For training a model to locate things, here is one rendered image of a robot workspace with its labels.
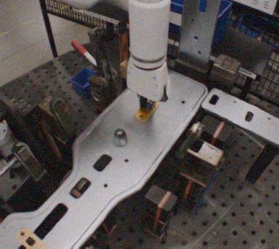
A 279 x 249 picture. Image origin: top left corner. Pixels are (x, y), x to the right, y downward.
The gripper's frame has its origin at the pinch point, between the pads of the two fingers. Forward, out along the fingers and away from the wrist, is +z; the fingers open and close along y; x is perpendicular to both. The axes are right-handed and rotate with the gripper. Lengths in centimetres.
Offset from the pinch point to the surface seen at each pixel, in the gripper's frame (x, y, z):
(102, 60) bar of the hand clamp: -1.3, -14.0, -9.7
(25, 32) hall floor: 94, -235, 103
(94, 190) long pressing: -27.5, 3.3, 3.4
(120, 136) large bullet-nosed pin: -13.4, 1.0, -0.5
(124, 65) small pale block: 6.6, -12.6, -3.1
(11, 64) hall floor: 47, -196, 103
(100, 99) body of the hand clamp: -2.5, -15.6, 5.5
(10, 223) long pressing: -47.0, -7.3, 3.4
